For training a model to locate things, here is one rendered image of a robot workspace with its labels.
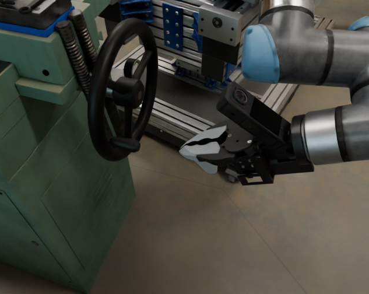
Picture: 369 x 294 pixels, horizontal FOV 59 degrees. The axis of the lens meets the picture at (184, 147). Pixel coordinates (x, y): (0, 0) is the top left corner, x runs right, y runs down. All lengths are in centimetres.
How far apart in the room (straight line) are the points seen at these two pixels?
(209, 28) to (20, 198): 71
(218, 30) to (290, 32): 62
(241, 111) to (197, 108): 109
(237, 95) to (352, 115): 14
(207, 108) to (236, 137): 104
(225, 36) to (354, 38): 62
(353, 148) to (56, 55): 47
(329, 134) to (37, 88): 49
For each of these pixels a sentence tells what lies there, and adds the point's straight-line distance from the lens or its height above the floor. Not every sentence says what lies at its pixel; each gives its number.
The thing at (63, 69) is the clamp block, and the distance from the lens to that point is 63.
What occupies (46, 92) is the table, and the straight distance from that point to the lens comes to 65.
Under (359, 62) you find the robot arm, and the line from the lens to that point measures 48.
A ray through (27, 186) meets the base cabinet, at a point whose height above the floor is 66.
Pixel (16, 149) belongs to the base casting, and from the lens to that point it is 73.
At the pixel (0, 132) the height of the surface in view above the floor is 81.
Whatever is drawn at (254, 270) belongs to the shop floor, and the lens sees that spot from 136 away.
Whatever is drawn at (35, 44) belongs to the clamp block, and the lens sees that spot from 62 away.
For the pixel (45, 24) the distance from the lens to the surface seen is 60.
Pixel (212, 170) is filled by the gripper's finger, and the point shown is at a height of 81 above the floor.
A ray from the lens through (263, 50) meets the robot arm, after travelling 45.
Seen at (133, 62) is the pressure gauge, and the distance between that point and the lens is 99.
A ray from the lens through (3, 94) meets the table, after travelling 67.
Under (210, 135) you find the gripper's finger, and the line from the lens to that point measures 54.
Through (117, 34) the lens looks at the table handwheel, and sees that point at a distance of 60.
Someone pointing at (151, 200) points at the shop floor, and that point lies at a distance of 147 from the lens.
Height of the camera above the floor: 125
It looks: 49 degrees down
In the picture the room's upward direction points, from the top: straight up
